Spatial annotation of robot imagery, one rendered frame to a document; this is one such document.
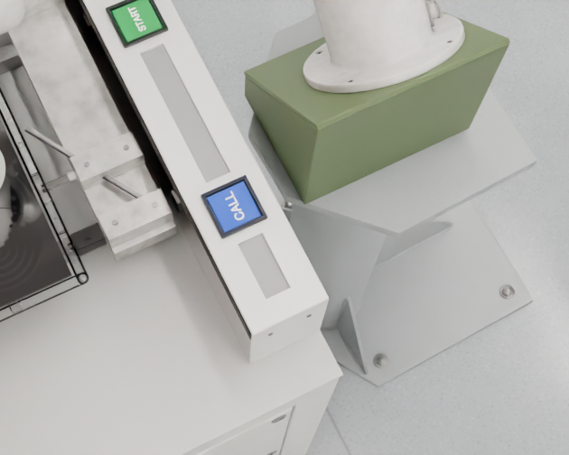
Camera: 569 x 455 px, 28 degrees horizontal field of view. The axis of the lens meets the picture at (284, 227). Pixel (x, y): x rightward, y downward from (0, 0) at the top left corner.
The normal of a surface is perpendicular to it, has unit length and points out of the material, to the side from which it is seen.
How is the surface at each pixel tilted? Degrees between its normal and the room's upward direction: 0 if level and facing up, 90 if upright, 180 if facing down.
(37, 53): 0
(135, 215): 0
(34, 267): 0
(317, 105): 46
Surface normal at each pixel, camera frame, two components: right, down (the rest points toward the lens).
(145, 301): 0.04, -0.33
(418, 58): -0.29, -0.84
